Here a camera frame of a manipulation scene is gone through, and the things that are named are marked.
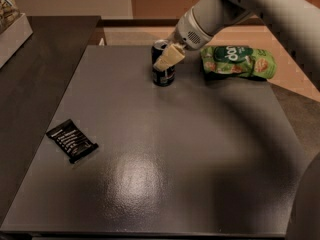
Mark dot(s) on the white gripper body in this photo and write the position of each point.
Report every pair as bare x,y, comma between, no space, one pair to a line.
187,34

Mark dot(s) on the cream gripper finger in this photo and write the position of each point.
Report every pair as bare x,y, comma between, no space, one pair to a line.
172,54

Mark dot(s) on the blue pepsi can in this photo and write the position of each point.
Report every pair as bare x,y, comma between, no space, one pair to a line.
161,78

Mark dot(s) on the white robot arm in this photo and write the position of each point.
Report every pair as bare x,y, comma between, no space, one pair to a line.
294,23

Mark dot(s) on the black rxbar chocolate wrapper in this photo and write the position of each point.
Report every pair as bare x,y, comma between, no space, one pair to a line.
72,141

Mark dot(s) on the green chip bag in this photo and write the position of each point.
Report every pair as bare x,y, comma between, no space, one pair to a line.
219,62

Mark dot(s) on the white box with snacks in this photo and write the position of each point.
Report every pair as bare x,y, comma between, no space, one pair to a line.
15,30

